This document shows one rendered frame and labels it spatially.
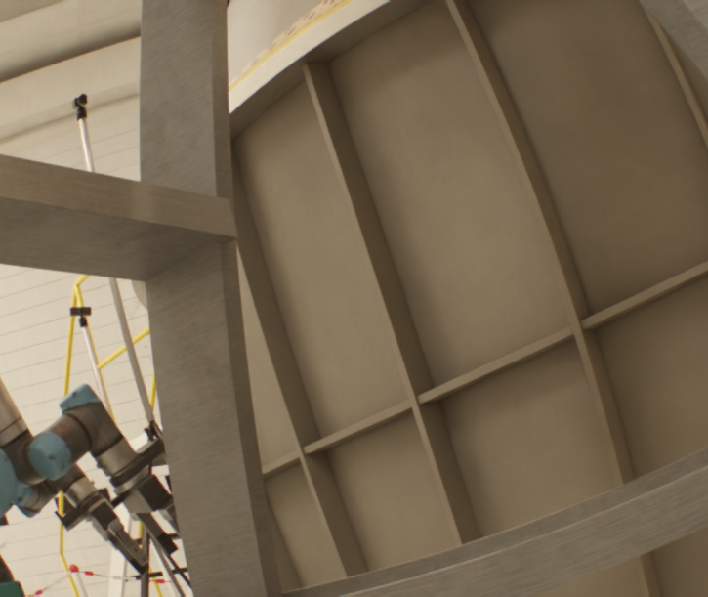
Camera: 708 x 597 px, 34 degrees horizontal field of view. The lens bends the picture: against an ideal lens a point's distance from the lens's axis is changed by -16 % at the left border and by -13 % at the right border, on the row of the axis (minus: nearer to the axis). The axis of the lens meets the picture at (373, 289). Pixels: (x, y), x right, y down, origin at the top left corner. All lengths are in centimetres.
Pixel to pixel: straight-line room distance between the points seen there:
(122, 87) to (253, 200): 841
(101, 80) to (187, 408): 891
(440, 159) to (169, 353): 40
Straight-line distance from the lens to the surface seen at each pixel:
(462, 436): 122
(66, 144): 984
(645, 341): 111
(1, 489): 179
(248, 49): 153
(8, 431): 203
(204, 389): 91
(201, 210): 87
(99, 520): 240
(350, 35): 127
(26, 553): 913
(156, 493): 198
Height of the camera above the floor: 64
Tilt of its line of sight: 12 degrees up
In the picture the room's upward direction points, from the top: 18 degrees counter-clockwise
